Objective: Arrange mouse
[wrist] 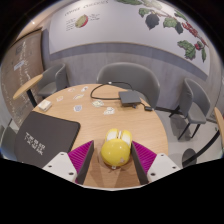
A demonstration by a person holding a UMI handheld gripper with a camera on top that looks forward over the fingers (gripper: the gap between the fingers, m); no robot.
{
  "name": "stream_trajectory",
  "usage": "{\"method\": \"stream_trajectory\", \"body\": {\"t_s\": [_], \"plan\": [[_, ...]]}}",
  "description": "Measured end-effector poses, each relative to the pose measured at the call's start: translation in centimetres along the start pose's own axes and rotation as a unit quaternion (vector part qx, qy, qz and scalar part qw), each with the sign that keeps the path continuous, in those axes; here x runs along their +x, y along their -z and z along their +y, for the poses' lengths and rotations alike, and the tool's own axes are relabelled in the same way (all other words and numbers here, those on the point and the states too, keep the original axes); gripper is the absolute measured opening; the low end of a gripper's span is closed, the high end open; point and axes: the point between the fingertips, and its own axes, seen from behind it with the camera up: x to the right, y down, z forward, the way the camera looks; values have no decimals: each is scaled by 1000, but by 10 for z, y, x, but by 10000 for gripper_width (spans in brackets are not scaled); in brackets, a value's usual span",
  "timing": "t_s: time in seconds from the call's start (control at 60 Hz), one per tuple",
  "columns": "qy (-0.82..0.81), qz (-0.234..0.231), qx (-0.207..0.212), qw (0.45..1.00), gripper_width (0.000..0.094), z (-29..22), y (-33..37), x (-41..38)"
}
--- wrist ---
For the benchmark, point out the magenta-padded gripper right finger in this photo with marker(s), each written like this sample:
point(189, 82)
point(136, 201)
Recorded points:
point(160, 165)

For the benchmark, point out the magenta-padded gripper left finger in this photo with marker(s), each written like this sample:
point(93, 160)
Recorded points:
point(63, 164)

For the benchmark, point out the black mouse pad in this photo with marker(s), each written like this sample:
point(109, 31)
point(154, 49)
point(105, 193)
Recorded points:
point(43, 133)

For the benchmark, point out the yellow computer mouse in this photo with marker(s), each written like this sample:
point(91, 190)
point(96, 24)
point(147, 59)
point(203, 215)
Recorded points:
point(115, 151)

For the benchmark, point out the small white sticker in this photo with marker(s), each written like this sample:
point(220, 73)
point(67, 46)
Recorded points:
point(78, 96)
point(109, 111)
point(78, 108)
point(97, 103)
point(71, 89)
point(84, 88)
point(60, 98)

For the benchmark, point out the small black plug adapter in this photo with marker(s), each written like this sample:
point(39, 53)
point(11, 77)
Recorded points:
point(148, 108)

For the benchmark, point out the small white box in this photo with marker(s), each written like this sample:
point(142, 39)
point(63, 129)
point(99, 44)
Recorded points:
point(44, 105)

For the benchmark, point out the grey chair with black legs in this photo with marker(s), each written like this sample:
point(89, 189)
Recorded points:
point(195, 103)

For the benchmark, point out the dark grey flat box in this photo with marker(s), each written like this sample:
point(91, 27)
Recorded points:
point(129, 97)

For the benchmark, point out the grey upholstered chair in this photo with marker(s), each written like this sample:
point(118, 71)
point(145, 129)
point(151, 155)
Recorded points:
point(55, 80)

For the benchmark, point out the round wooden side table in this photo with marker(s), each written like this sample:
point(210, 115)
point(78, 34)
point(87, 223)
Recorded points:
point(26, 86)

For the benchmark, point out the grey wide-backed armchair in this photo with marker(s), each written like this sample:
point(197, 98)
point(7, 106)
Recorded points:
point(133, 76)

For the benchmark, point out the brown chalk-written wall board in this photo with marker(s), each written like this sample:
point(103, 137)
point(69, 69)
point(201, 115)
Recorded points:
point(20, 63)

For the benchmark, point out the white botanical wall panel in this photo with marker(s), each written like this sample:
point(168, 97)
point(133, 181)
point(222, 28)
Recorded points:
point(130, 23)

